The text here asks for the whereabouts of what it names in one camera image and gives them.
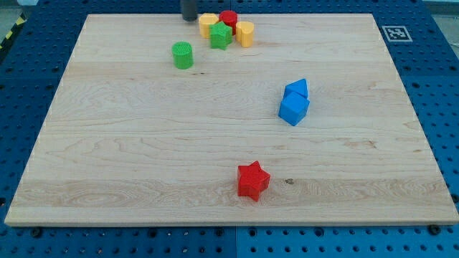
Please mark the yellow hexagon block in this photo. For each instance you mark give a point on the yellow hexagon block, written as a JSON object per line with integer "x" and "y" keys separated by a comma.
{"x": 205, "y": 21}

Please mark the blue triangle block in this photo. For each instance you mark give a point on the blue triangle block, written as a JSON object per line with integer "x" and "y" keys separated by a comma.
{"x": 299, "y": 86}

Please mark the wooden board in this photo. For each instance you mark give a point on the wooden board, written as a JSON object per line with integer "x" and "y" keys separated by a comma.
{"x": 131, "y": 140}

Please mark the red star block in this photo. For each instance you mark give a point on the red star block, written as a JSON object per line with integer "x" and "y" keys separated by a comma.
{"x": 252, "y": 180}

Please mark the blue cube block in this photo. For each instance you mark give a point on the blue cube block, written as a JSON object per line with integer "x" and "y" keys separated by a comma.
{"x": 293, "y": 108}

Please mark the green cylinder block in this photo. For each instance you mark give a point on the green cylinder block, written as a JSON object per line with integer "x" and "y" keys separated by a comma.
{"x": 182, "y": 55}

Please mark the green star block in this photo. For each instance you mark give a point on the green star block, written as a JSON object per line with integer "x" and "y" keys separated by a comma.
{"x": 220, "y": 35}

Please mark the yellow heart block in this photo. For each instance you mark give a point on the yellow heart block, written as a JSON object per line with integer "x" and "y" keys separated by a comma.
{"x": 245, "y": 33}

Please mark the red cylinder block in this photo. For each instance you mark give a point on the red cylinder block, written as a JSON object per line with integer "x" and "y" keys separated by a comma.
{"x": 230, "y": 18}

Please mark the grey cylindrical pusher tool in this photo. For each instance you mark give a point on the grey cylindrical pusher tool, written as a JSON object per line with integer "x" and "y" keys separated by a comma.
{"x": 188, "y": 10}

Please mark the white fiducial marker tag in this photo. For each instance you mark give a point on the white fiducial marker tag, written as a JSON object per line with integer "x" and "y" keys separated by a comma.
{"x": 396, "y": 33}

